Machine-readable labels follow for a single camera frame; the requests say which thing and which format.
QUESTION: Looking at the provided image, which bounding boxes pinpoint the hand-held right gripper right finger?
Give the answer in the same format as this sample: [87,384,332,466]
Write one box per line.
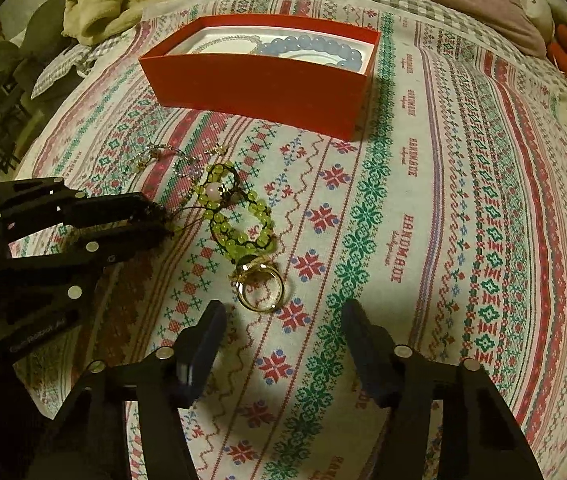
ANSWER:
[341,299,547,480]

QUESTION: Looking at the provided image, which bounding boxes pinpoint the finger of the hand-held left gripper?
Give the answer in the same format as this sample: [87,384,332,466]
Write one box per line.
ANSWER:
[0,177,170,257]
[0,226,176,328]

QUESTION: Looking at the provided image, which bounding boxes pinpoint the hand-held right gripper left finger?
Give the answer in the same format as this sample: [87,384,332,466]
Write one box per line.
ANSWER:
[46,300,228,480]

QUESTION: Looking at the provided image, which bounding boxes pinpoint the gold ring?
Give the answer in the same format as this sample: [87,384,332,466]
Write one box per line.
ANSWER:
[230,255,287,314]

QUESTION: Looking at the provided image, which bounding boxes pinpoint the green bead bracelet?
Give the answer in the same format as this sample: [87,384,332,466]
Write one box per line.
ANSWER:
[178,162,277,267]

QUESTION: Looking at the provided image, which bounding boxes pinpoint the red jewelry box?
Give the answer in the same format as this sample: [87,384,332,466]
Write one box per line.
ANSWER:
[138,15,382,142]

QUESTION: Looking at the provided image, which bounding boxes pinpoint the patterned embroidered cloth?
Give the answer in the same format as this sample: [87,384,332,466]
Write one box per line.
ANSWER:
[10,0,567,480]

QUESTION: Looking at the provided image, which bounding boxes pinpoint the beige quilted blanket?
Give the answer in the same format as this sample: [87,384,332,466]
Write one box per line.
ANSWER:
[60,0,245,47]

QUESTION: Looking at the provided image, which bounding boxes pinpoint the silver chain bracelet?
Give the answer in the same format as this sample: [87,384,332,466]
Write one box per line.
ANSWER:
[188,33,264,56]

